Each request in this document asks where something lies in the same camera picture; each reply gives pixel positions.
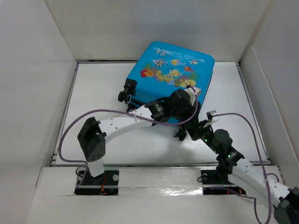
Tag white right side panel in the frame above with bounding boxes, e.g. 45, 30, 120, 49
240, 46, 299, 189

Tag blue kids suitcase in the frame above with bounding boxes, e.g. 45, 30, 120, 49
117, 41, 215, 142

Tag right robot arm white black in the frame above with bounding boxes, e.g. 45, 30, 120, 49
185, 120, 299, 224

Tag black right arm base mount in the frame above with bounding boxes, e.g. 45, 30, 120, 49
197, 167, 246, 196

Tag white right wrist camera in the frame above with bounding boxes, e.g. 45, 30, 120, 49
203, 110, 219, 128

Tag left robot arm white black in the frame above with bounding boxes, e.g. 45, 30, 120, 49
77, 86, 201, 185

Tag white front foam board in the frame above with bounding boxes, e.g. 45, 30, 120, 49
26, 166, 268, 224

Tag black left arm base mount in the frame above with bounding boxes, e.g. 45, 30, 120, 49
74, 167, 119, 196

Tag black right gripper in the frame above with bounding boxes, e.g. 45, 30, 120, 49
182, 120, 219, 155

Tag aluminium front rail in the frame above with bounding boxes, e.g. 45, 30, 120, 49
50, 163, 269, 169

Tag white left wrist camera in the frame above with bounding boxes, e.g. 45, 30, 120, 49
185, 86, 201, 105

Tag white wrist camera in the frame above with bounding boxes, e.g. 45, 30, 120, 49
203, 110, 219, 128
185, 86, 201, 105

